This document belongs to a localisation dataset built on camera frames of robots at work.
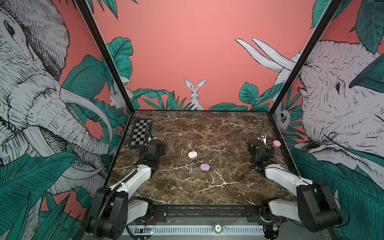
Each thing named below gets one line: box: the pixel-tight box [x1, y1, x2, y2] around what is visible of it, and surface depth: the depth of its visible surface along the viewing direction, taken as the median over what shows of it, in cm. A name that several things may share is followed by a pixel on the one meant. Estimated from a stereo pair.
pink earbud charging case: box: [200, 163, 210, 172], surface depth 90 cm
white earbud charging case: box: [188, 151, 198, 159], surface depth 97 cm
